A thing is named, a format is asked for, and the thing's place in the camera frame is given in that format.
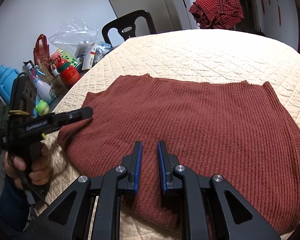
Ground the green frog container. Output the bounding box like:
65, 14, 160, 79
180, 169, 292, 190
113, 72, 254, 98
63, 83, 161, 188
36, 100, 50, 116

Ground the red reindeer thermos bottle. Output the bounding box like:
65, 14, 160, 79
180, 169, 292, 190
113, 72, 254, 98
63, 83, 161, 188
56, 57, 81, 89

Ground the clear plastic bag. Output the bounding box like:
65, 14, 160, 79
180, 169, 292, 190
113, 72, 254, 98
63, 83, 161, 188
48, 18, 99, 57

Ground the person left hand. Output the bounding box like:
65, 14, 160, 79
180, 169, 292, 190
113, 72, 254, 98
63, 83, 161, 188
4, 142, 52, 190

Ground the blue thermos jug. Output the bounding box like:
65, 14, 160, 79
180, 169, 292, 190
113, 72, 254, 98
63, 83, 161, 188
0, 64, 19, 105

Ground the pink green snack packet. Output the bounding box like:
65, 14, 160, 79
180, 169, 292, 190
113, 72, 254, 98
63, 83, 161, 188
50, 49, 79, 67

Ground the red gift bag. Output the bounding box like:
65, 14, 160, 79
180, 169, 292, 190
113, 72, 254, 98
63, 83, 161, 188
33, 34, 50, 66

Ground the grey refrigerator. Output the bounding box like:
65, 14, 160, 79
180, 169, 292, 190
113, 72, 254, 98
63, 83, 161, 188
109, 0, 195, 33

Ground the rust red knit sweater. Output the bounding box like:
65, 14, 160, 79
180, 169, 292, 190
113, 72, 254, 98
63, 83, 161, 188
57, 74, 300, 235

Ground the white medicine box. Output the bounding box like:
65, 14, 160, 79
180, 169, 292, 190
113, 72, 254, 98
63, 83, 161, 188
82, 43, 97, 70

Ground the red black checkered cloth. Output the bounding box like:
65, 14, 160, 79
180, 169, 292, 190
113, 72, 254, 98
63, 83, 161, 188
189, 0, 244, 30

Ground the black chair behind table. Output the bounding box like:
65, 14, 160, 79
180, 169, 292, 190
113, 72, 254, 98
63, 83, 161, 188
102, 10, 157, 45

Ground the beige quilted table cover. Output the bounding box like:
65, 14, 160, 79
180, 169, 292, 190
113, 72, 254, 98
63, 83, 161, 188
45, 30, 300, 239

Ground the white spray bottle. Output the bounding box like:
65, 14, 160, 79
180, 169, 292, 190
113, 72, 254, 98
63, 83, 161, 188
30, 69, 56, 105

